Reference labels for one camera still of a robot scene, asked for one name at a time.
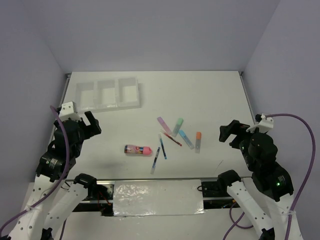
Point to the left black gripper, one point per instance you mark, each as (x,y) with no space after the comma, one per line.
(94,128)

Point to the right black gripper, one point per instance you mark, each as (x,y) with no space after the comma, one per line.
(225,130)

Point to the green highlighter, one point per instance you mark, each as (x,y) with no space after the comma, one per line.
(177,126)

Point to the pink glue stick tube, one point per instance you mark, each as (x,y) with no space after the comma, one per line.
(130,149)

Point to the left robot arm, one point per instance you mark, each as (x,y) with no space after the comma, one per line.
(41,218)

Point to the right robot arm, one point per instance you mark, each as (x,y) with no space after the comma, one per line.
(270,179)

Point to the orange highlighter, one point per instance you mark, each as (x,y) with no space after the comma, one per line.
(198,139)

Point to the blue highlighter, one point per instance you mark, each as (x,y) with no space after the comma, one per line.
(186,139)

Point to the white three-compartment tray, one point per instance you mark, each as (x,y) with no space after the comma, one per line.
(113,94)

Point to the red gel pen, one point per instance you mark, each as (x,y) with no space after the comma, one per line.
(170,137)

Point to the teal gel pen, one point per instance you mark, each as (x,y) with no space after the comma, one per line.
(162,146)

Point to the silver foil cover plate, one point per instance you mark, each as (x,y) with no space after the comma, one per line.
(157,198)

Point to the dark blue gel pen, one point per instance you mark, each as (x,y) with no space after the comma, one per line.
(155,161)

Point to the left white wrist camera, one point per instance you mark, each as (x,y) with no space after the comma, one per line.
(68,110)

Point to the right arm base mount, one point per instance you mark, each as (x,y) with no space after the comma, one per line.
(213,196)

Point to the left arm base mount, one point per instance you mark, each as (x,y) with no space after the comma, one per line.
(99,201)

